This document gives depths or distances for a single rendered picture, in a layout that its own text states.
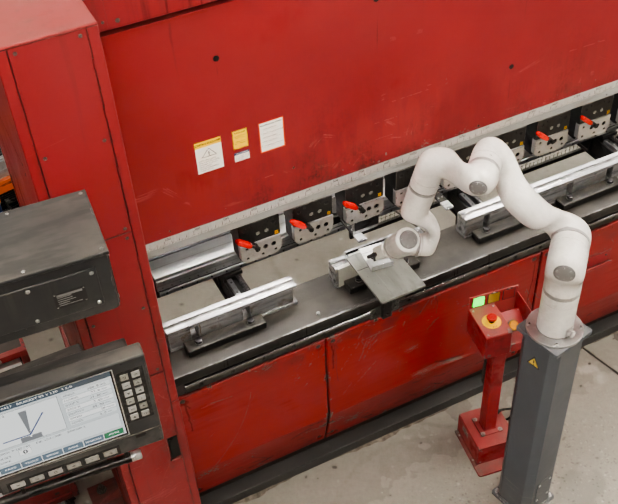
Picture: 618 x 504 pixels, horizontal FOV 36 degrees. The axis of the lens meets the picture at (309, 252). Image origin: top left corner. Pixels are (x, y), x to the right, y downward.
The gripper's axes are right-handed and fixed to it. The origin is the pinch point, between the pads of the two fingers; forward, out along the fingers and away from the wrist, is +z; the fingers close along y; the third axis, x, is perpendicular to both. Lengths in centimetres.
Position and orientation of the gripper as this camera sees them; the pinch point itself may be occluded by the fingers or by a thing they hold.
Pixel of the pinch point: (382, 254)
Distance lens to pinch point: 344.1
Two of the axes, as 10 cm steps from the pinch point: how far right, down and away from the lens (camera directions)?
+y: -9.4, 2.4, -2.2
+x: 2.7, 9.6, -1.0
